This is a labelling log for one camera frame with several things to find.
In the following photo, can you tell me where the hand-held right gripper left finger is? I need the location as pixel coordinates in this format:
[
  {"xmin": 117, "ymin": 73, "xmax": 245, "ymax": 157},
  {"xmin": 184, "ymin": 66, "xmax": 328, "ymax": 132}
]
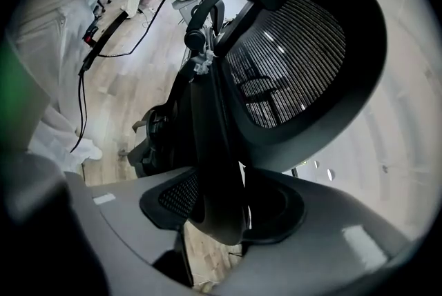
[{"xmin": 3, "ymin": 41, "xmax": 52, "ymax": 151}]

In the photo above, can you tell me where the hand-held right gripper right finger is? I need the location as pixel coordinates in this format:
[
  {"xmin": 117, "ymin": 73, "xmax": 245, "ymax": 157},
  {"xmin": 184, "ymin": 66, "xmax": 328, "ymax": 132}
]
[{"xmin": 0, "ymin": 149, "xmax": 111, "ymax": 296}]

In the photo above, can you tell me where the grey mesh office chair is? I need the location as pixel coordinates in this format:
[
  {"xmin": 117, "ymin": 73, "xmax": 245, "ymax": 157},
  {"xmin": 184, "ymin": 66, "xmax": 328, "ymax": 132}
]
[{"xmin": 126, "ymin": 0, "xmax": 424, "ymax": 296}]

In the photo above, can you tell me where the black and red chair base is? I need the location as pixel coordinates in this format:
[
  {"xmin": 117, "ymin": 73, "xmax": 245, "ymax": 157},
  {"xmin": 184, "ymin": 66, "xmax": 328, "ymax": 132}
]
[{"xmin": 81, "ymin": 0, "xmax": 112, "ymax": 48}]

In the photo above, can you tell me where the person's white clothing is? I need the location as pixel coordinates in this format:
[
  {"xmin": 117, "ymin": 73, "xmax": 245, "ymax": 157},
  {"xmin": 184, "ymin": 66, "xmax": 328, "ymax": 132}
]
[{"xmin": 6, "ymin": 0, "xmax": 129, "ymax": 165}]

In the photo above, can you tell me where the white crumpled tag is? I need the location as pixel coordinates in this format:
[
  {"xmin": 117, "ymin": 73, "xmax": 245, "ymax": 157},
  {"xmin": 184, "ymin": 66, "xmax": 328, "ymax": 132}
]
[{"xmin": 191, "ymin": 48, "xmax": 218, "ymax": 76}]

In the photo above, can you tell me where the black cable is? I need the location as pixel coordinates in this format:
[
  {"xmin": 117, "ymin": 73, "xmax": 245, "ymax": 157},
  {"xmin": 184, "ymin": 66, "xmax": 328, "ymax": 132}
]
[{"xmin": 68, "ymin": 0, "xmax": 169, "ymax": 155}]

